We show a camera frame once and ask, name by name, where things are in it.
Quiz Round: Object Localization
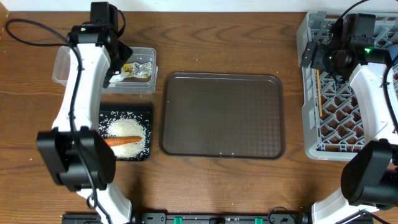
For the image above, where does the wooden chopstick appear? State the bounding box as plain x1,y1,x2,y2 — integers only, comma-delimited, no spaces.
315,70,323,118

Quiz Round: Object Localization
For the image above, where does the clear plastic bin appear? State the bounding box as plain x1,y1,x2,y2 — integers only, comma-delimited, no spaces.
52,47,158,95

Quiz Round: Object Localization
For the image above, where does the dark brown serving tray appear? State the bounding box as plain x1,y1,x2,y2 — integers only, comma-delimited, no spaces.
159,72,286,160

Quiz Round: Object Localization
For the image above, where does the yellow green snack wrapper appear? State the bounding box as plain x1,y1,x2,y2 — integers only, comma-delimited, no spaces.
121,62,152,78

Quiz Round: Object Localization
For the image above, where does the pile of white rice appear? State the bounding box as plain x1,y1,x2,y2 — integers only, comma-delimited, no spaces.
99,111,152,159

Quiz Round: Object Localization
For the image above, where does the dark blue plate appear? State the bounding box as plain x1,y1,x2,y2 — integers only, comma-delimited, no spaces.
387,44,398,66

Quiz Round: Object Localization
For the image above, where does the grey dishwasher rack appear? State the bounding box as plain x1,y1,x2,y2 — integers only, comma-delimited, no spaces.
296,11,397,161

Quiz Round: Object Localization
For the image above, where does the white tissue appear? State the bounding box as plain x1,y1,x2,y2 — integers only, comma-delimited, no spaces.
109,71,130,83

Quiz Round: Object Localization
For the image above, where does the black plastic tray bin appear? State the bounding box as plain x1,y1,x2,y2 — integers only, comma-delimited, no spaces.
98,103,154,162

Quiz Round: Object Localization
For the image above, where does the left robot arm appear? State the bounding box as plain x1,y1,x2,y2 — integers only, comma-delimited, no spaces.
37,2,132,223

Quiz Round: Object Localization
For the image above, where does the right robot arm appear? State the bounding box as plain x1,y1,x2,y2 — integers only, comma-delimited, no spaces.
297,11,397,223

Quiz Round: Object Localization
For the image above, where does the orange carrot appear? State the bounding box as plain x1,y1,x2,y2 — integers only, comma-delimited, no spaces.
104,136,142,147

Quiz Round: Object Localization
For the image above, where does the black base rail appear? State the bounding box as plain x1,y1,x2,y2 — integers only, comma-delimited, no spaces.
61,212,374,224

